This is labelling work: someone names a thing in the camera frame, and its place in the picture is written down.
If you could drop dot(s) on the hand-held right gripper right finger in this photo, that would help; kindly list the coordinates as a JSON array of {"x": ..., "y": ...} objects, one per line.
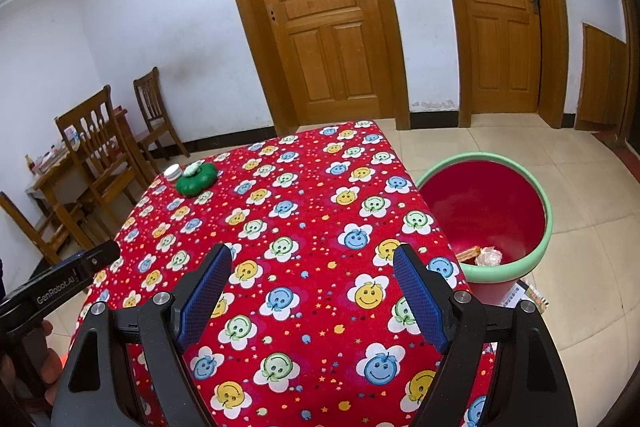
[{"x": 420, "y": 302}]

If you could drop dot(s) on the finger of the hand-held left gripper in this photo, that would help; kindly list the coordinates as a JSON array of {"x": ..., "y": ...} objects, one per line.
[{"x": 100, "y": 259}]

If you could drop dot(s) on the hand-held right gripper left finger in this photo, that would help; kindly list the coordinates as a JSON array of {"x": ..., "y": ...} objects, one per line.
[{"x": 202, "y": 302}]

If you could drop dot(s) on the orange cardboard box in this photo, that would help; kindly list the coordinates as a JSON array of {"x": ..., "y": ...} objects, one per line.
[{"x": 469, "y": 254}]

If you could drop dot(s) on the cream paper ball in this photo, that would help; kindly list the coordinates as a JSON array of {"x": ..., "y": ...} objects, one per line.
[{"x": 489, "y": 257}]

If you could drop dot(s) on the red bin with green rim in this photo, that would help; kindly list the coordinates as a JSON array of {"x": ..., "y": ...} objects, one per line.
[{"x": 480, "y": 202}]

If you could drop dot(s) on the person's left hand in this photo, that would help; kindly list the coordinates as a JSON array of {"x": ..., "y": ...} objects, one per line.
[{"x": 51, "y": 369}]

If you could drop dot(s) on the wooden dining chair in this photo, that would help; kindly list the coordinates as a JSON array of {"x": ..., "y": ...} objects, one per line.
[
  {"x": 35, "y": 227},
  {"x": 152, "y": 107},
  {"x": 95, "y": 142}
]

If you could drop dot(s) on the printed cardboard sheet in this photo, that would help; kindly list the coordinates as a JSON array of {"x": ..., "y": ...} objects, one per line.
[{"x": 527, "y": 294}]

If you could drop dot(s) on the white jar with orange label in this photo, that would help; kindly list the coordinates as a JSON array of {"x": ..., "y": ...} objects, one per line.
[{"x": 173, "y": 173}]

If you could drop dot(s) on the small bottle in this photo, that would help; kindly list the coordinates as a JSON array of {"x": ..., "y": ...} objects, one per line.
[{"x": 33, "y": 164}]

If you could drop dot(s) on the pale green small toy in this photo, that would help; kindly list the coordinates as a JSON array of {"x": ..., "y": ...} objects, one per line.
[{"x": 194, "y": 168}]

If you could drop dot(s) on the red smiley flower tablecloth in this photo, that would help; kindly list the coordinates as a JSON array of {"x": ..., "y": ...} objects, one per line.
[{"x": 310, "y": 227}]

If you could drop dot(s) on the wooden door with metal latch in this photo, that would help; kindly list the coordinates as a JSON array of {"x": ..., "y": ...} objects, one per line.
[{"x": 500, "y": 17}]

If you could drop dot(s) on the wooden panel door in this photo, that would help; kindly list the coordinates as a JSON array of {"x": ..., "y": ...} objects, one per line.
[{"x": 315, "y": 17}]

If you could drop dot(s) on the low wooden wall panel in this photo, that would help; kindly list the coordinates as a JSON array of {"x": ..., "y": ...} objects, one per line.
[{"x": 602, "y": 82}]

